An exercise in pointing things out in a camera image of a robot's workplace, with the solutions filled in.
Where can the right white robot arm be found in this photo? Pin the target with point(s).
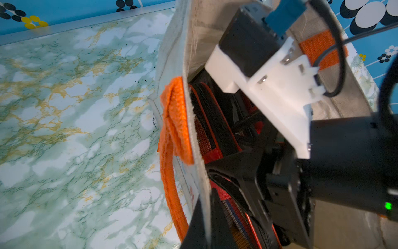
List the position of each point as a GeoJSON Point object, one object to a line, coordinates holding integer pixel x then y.
{"type": "Point", "coordinates": [353, 162]}

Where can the beige canvas bag orange handles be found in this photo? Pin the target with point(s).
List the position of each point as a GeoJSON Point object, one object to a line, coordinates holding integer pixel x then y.
{"type": "Point", "coordinates": [195, 29]}

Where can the black ping pong case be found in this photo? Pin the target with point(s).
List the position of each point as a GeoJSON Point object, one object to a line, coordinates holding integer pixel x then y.
{"type": "Point", "coordinates": [208, 145]}
{"type": "Point", "coordinates": [234, 121]}

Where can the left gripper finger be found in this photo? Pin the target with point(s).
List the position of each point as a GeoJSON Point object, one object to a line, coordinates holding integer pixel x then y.
{"type": "Point", "coordinates": [221, 237]}

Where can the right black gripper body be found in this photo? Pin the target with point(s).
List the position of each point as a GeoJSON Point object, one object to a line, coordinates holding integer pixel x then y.
{"type": "Point", "coordinates": [269, 178]}

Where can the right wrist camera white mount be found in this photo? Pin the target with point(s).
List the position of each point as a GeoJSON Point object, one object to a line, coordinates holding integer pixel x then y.
{"type": "Point", "coordinates": [254, 56]}

